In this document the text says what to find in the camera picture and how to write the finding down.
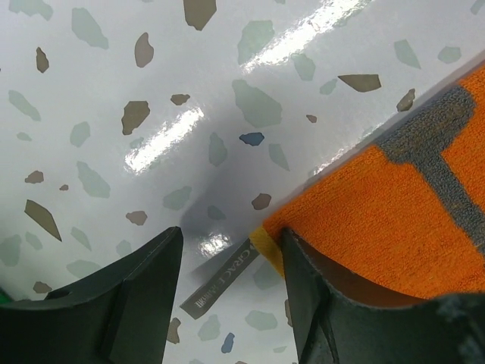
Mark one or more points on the green plastic tray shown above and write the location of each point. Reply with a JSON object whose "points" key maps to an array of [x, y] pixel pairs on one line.
{"points": [[4, 298]]}

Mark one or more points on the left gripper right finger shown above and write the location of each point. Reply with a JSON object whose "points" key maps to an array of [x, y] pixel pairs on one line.
{"points": [[341, 317]]}

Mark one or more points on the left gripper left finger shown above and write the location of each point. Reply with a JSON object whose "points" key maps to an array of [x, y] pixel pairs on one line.
{"points": [[119, 314]]}

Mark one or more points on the orange yellow patterned towel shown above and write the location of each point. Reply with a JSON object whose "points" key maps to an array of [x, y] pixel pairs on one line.
{"points": [[406, 213]]}

